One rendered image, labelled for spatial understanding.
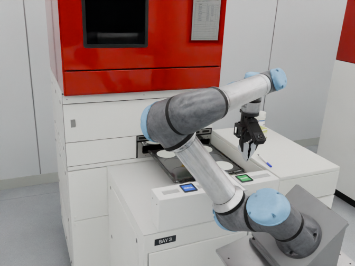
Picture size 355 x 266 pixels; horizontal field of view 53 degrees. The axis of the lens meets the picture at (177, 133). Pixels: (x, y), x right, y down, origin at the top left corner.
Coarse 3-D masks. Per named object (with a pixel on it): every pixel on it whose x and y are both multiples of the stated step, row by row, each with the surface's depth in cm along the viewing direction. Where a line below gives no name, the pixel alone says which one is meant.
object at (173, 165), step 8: (152, 152) 189; (216, 152) 193; (160, 160) 180; (168, 160) 181; (176, 160) 181; (216, 160) 183; (224, 160) 183; (168, 168) 172; (176, 168) 173; (184, 168) 173; (232, 168) 175; (176, 176) 165; (184, 176) 165; (192, 176) 165
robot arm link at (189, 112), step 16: (240, 80) 111; (256, 80) 113; (272, 80) 118; (176, 96) 97; (192, 96) 95; (208, 96) 95; (224, 96) 98; (240, 96) 105; (256, 96) 112; (176, 112) 95; (192, 112) 94; (208, 112) 95; (224, 112) 98; (176, 128) 97; (192, 128) 96
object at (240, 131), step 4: (244, 112) 141; (244, 116) 145; (248, 116) 140; (252, 116) 140; (256, 116) 141; (240, 120) 147; (244, 120) 146; (236, 124) 147; (240, 124) 147; (244, 124) 146; (240, 128) 144; (244, 128) 143; (236, 132) 148; (240, 132) 146; (244, 132) 142; (248, 132) 143; (236, 136) 148; (244, 136) 143; (248, 136) 143; (248, 140) 144; (252, 140) 146
